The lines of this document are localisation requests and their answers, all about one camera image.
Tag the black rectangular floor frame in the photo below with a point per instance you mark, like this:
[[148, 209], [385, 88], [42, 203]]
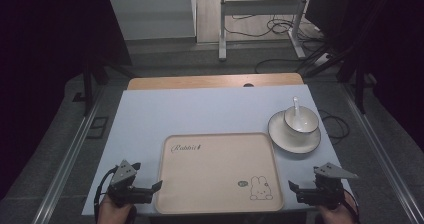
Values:
[[98, 127]]

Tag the white power strip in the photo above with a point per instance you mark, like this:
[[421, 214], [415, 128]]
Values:
[[321, 59]]

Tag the white ceramic spoon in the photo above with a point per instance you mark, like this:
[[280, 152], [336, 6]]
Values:
[[297, 112]]

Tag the wooden table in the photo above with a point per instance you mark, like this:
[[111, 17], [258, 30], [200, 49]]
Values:
[[200, 81]]

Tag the dark curtain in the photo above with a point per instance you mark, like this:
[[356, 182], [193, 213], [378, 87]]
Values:
[[396, 50], [40, 67]]

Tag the white metal desk frame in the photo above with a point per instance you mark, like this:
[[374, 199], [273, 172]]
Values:
[[222, 34]]

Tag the white cup with dark rim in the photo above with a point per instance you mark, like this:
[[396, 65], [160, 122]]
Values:
[[305, 124]]

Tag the pale blue table mat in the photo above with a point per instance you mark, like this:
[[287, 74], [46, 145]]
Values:
[[200, 112]]

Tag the black metal stand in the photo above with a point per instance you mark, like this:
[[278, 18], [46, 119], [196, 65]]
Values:
[[360, 84], [87, 84]]

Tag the person's left hand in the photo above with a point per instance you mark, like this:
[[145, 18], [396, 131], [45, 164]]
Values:
[[113, 212]]

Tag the grey white panel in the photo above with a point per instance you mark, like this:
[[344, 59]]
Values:
[[153, 14]]

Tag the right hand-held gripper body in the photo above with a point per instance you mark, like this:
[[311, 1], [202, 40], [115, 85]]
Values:
[[328, 187]]

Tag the white saucer with dark rim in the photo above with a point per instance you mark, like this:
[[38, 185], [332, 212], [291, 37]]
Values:
[[290, 140]]

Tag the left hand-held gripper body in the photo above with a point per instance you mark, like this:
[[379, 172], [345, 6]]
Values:
[[122, 179]]

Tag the beige tray with rabbit print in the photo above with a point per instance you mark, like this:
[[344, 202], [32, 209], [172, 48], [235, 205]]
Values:
[[216, 174]]

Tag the aluminium floor rail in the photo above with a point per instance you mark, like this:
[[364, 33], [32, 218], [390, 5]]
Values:
[[66, 164], [383, 157]]

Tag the person's right hand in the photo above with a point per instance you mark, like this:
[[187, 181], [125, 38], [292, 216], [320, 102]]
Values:
[[336, 215]]

